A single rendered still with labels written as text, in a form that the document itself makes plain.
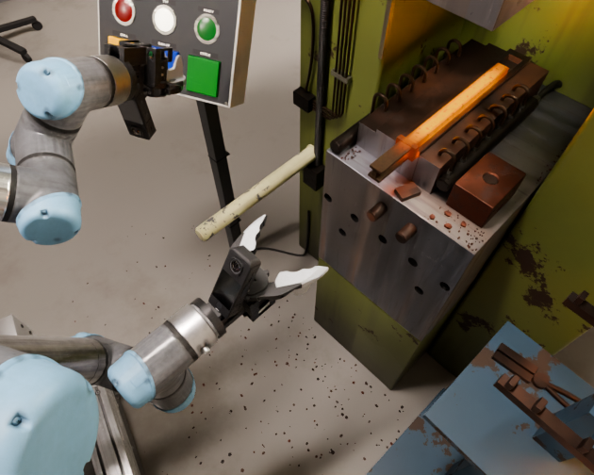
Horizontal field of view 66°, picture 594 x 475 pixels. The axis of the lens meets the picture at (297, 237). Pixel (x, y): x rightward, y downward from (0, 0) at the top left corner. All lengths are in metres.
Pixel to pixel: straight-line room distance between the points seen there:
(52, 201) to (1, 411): 0.32
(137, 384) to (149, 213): 1.52
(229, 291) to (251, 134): 1.76
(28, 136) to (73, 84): 0.11
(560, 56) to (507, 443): 0.86
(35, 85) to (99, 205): 1.58
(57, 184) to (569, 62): 1.09
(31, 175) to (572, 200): 0.90
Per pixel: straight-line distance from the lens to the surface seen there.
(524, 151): 1.13
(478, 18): 0.75
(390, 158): 0.88
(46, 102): 0.70
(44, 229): 0.67
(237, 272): 0.66
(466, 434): 1.03
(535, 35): 1.29
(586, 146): 0.94
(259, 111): 2.52
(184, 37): 1.09
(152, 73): 0.85
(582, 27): 1.25
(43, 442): 0.42
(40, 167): 0.70
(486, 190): 0.92
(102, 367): 0.79
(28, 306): 2.09
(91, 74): 0.73
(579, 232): 1.05
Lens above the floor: 1.64
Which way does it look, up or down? 56 degrees down
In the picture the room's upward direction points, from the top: straight up
